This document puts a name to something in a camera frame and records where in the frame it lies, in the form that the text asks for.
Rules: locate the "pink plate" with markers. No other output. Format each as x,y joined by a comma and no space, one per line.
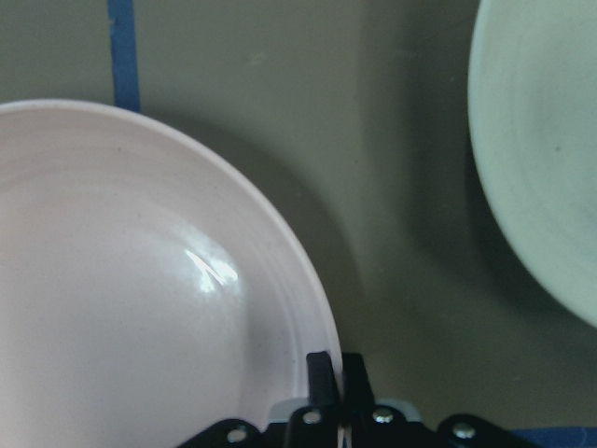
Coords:
148,289

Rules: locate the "cream white plate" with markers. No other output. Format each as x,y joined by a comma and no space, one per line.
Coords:
531,99

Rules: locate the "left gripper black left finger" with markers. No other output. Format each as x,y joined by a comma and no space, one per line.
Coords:
322,385

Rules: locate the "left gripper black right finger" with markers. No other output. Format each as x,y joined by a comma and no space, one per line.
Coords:
358,394

